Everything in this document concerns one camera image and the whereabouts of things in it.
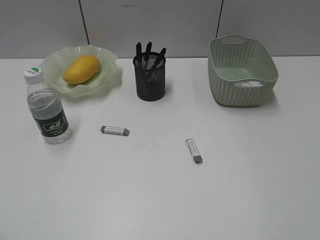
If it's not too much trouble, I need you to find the white waste paper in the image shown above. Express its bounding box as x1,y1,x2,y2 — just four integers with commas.
234,81,264,88

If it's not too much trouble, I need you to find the black wall cable left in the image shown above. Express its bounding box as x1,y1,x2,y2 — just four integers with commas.
78,0,91,46

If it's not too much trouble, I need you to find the black wall cable right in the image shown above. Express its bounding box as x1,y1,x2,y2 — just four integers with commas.
215,0,225,39

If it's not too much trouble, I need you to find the yellow mango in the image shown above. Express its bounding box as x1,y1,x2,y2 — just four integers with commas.
63,55,100,85

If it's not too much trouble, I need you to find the black marker pen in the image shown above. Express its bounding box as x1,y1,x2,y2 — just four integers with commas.
143,42,152,69
136,42,143,68
144,47,167,83

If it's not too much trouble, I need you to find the grey white eraser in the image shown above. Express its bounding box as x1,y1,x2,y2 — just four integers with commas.
185,138,203,164
100,125,130,137

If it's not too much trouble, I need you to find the clear water bottle green label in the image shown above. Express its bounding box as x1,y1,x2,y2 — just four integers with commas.
23,67,72,144

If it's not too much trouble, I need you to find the black mesh pen holder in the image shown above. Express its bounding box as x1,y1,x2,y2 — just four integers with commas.
132,52,166,102

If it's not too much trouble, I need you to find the pale green woven plastic basket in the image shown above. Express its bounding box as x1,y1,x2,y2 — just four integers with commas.
207,34,279,107

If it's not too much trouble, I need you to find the pale green wavy glass plate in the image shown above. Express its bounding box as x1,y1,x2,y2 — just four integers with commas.
39,45,123,102

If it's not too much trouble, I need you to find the black wall cable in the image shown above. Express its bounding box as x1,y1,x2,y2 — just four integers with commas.
215,0,225,39
78,0,91,46

